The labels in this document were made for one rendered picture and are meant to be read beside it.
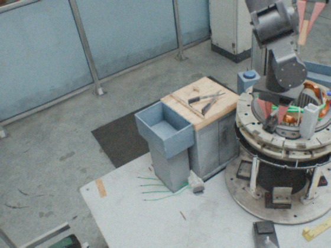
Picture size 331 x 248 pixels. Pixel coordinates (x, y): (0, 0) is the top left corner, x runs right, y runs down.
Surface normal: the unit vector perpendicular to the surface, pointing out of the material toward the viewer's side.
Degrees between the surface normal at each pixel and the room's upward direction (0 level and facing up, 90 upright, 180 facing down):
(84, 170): 0
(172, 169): 90
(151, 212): 0
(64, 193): 0
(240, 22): 90
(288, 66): 87
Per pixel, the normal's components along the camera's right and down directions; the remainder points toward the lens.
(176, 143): 0.56, 0.47
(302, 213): -0.13, -0.76
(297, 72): -0.12, 0.61
